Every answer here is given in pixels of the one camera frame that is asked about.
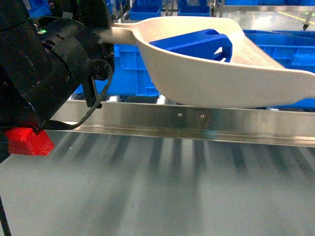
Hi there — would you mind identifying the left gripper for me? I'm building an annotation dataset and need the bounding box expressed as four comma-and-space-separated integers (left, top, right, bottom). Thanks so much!
48, 0, 112, 29

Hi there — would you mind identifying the blue plastic part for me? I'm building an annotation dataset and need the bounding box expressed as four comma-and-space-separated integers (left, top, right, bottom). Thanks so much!
149, 29, 233, 62

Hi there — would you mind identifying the beige plastic dustpan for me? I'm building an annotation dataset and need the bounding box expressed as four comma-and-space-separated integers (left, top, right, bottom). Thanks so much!
95, 16, 315, 108

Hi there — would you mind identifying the steel roller shelf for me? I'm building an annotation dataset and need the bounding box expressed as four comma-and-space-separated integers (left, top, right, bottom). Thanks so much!
49, 0, 315, 148

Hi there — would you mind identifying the blue crate front left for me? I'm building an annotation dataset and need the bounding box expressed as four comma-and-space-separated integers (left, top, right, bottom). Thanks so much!
73, 43, 160, 97

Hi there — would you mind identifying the blue crate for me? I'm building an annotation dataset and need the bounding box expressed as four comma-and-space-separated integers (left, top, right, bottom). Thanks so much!
73, 43, 160, 97
242, 29, 315, 110

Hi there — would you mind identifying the blue crate front right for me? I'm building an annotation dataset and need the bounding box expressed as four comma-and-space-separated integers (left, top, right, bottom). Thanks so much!
242, 29, 315, 110

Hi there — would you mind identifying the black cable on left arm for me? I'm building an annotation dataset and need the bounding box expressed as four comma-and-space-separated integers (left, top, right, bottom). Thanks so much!
43, 60, 114, 131

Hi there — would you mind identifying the red plastic mount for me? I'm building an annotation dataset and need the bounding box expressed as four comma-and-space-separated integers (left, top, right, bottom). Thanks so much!
4, 127, 55, 156

